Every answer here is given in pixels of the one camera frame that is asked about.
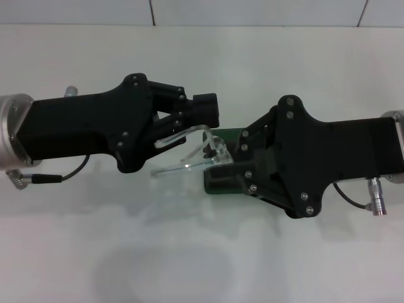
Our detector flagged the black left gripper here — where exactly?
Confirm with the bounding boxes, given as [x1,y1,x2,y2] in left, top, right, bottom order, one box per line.
[15,73,160,174]

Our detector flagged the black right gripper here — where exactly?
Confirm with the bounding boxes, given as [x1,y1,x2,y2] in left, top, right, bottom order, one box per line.
[208,93,404,220]

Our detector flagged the green glasses case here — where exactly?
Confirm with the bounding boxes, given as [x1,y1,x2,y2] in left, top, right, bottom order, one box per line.
[203,127,263,196]

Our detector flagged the clear transparent glasses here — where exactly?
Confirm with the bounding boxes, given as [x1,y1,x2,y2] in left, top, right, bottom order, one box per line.
[150,124,235,178]

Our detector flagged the right gripper cable with plugs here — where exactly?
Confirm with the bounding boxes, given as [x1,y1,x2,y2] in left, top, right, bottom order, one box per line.
[331,176,389,218]

